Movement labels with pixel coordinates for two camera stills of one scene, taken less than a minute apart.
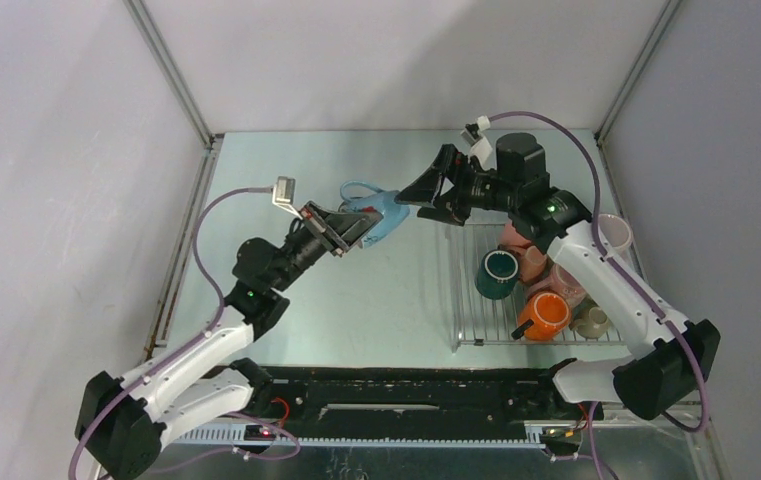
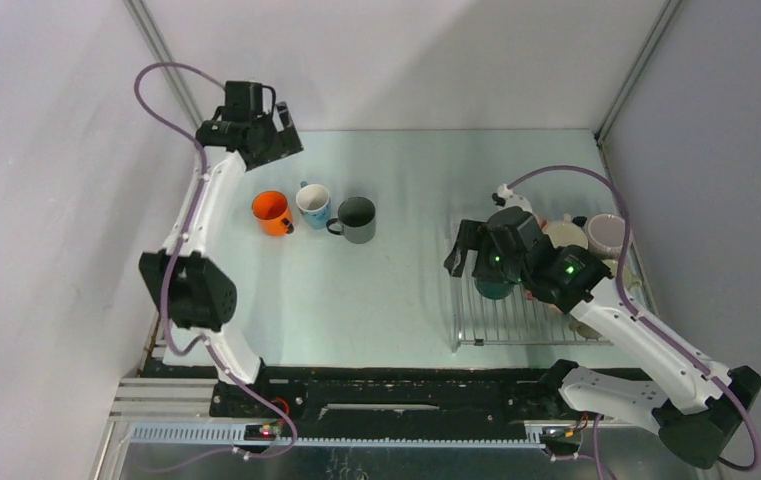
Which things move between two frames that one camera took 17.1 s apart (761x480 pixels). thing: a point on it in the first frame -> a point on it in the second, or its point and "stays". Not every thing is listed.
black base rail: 289,396 stays
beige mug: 593,326 stays
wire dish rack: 478,321 stays
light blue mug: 395,214 -> 313,201
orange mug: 550,313 -> 271,211
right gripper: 454,166 -> 475,236
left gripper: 339,228 -> 286,143
